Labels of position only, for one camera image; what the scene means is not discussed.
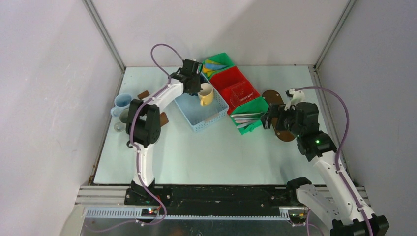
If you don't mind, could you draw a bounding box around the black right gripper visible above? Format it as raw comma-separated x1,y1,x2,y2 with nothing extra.
260,103,302,137

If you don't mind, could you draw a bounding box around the green bin with toothbrushes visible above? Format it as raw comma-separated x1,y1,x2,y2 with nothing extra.
230,96,268,135

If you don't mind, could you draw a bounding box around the yellow ceramic mug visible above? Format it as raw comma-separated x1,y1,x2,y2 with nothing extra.
198,83,214,107

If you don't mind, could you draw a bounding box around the clear glass rectangular container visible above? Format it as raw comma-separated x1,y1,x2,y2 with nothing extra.
229,81,259,107

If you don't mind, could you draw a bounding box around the light blue plastic basket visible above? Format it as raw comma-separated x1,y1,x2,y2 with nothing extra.
174,88,229,132

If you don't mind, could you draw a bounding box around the glass jar with brown lid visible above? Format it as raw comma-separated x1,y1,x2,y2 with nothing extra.
160,112,169,127

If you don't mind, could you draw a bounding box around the light blue ceramic mug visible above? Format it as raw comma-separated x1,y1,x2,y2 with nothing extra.
110,93,133,117

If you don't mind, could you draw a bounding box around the grey ceramic mug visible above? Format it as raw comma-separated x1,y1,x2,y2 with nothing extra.
114,108,129,132

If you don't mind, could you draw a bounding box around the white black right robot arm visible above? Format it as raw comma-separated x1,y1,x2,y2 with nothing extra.
261,102,389,236

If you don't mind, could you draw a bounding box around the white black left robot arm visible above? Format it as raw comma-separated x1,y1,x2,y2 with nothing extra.
126,59,203,205

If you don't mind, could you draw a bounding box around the yellow toothpaste tube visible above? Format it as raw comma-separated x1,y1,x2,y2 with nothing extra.
202,59,219,76

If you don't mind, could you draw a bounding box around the blue toothpaste tube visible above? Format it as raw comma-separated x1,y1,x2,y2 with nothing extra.
204,63,228,70

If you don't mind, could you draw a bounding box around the brown oval wooden tray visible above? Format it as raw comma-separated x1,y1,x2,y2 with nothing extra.
262,90,295,142

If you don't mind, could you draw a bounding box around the green bin with toothpaste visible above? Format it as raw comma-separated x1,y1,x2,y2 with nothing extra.
202,52,235,80

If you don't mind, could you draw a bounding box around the red plastic bin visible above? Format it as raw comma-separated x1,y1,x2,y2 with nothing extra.
209,66,260,115

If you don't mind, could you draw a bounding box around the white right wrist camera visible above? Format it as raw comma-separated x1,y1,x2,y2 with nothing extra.
284,88,305,111

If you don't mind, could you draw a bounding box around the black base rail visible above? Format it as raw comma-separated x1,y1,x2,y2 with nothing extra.
124,183,302,217

